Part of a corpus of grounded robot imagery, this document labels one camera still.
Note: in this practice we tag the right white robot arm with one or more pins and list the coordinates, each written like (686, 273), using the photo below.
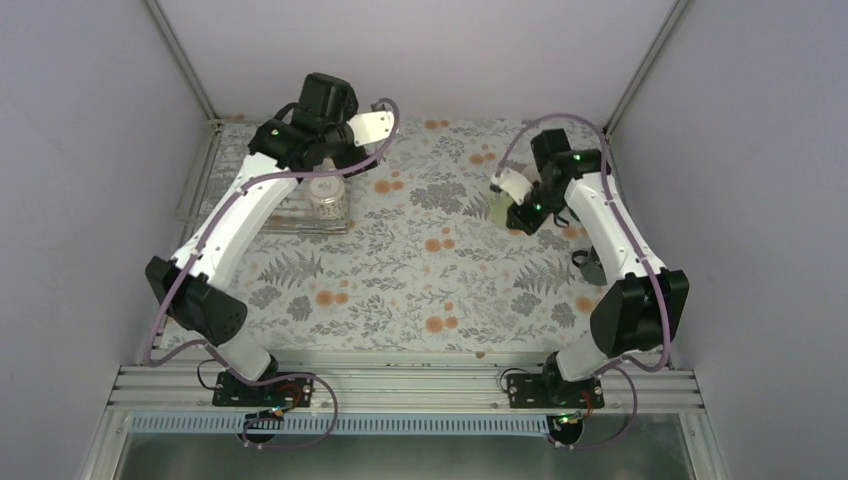
(643, 305)

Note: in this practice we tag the aluminium mounting rail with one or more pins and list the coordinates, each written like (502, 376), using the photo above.
(372, 381)

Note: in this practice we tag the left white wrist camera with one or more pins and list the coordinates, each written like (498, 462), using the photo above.
(371, 127)

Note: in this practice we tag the yellow mug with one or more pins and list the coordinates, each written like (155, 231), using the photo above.
(531, 173)

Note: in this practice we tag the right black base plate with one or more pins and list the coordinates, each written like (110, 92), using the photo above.
(539, 391)

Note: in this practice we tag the clear acrylic dish rack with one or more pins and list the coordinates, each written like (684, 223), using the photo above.
(215, 167)

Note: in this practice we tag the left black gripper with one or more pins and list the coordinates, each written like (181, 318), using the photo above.
(350, 159)

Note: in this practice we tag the light green cup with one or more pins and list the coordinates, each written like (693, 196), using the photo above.
(499, 204)

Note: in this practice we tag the floral patterned tablecloth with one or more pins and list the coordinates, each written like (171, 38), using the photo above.
(422, 267)

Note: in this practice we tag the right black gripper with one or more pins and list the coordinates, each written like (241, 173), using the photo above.
(516, 219)

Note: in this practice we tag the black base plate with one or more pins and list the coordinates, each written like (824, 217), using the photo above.
(539, 391)
(230, 392)

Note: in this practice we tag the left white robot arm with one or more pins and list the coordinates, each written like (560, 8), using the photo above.
(189, 285)

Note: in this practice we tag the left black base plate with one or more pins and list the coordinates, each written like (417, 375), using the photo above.
(230, 392)

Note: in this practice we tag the dark grey-green mug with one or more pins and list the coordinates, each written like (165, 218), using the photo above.
(589, 265)

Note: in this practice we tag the white patterned cup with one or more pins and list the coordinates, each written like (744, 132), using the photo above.
(328, 197)

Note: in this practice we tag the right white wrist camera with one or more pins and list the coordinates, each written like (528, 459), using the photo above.
(513, 183)

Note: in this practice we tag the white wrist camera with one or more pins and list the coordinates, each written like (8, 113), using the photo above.
(513, 183)
(371, 127)

